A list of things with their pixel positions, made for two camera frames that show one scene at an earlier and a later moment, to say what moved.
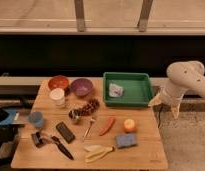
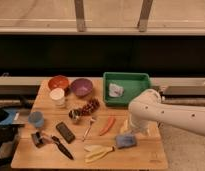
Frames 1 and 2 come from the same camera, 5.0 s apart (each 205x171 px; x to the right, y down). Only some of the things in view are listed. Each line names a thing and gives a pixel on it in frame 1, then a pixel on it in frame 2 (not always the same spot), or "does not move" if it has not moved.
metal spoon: (85, 134) does not move
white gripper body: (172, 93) → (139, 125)
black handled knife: (62, 147) does not move
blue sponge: (126, 140) does not move
